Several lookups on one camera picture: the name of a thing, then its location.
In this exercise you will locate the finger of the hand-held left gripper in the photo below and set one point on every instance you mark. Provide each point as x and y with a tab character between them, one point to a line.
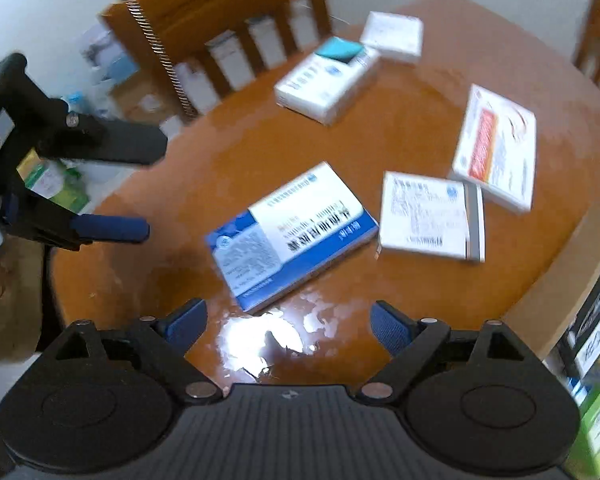
125	145
115	230

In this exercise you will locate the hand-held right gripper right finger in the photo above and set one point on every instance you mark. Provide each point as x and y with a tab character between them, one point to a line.
390	330

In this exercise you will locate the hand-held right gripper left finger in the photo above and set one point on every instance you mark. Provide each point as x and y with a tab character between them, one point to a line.
187	322

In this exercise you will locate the blue and white medicine box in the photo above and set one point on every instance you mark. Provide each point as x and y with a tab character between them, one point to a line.
290	240

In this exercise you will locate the large cardboard box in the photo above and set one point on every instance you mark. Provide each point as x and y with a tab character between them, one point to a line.
570	270

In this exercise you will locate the white teal medicine box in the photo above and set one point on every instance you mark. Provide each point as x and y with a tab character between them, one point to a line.
320	85

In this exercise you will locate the white red medicine box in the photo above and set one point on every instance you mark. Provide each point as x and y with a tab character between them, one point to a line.
495	150

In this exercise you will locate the green printed carton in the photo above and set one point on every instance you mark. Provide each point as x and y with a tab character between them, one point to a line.
60	185

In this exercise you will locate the metal coil spring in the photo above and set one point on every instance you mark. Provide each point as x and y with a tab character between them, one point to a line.
155	45

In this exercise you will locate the wooden chair with coil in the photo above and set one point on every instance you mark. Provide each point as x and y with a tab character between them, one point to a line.
205	5

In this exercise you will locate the plain white medicine box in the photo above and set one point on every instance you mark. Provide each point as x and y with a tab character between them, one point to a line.
392	35

